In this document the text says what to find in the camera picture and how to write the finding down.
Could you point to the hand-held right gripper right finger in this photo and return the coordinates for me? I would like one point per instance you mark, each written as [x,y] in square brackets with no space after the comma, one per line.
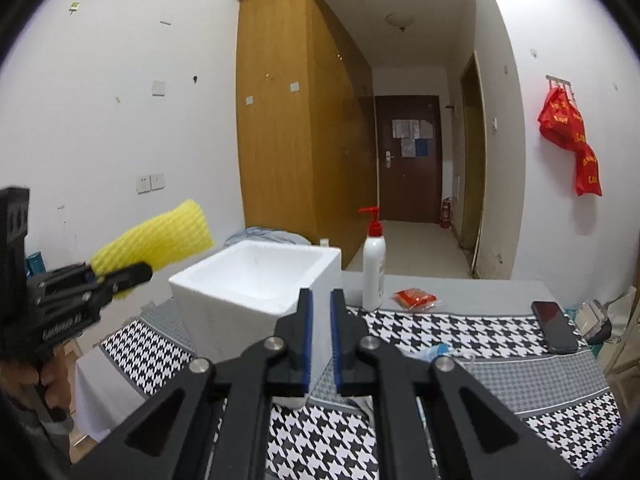
[335,332]

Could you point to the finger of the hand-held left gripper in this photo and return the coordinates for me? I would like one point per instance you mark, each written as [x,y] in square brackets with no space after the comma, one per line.
[127,276]
[65,275]

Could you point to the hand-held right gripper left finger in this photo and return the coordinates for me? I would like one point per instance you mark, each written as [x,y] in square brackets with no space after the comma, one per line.
[309,332]

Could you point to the yellow foam net sleeve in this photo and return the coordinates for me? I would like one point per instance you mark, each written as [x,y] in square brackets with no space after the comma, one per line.
[160,237]

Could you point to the white foam box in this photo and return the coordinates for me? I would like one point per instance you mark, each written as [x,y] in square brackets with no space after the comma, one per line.
[235,305]

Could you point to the person's left hand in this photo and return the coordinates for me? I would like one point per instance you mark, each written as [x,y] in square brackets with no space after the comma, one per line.
[52,382]

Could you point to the teal bottle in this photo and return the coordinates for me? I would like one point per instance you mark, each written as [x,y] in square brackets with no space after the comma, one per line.
[35,262]

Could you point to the white pump bottle red top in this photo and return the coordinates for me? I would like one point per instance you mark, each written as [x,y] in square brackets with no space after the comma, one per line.
[374,270]

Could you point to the red snack packet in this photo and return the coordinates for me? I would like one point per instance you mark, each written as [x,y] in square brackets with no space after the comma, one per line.
[414,298]

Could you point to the clear blue spray bottle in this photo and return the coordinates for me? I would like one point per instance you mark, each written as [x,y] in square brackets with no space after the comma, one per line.
[436,351]

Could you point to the grey blue bed sheet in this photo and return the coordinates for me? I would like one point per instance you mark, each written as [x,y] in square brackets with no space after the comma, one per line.
[260,235]

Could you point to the red fire extinguisher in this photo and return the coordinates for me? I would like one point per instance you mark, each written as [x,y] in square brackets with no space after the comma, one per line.
[446,214]

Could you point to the dark brown entry door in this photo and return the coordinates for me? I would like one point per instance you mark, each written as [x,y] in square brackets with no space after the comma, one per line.
[407,185]

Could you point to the houndstooth printed blanket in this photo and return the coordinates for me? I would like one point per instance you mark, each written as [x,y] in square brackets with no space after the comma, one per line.
[500,330]

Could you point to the wooden wardrobe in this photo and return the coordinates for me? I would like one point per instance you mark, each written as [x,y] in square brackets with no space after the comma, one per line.
[280,150]

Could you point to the papers on door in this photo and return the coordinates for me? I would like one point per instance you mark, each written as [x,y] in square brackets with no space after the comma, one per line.
[410,135]

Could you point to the wooden side door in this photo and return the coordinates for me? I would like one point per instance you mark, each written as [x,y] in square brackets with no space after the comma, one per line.
[475,170]

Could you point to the black smartphone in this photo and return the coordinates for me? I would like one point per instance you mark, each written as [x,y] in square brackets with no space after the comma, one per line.
[554,326]

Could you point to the grey bag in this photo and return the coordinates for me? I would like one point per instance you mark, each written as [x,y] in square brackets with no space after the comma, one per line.
[597,317]

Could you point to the red hanging bags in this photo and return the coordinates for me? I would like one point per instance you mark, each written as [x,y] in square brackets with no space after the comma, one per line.
[567,130]

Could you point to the ceiling lamp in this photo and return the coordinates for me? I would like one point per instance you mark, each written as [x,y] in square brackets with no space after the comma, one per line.
[400,21]

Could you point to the white wall socket pair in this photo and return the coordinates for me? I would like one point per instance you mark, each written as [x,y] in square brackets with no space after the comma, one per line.
[150,183]

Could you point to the white wall switch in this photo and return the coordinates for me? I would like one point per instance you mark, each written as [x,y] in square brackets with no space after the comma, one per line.
[158,87]

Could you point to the wall hook rack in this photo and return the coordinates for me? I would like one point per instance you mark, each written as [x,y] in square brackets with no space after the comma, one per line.
[560,80]

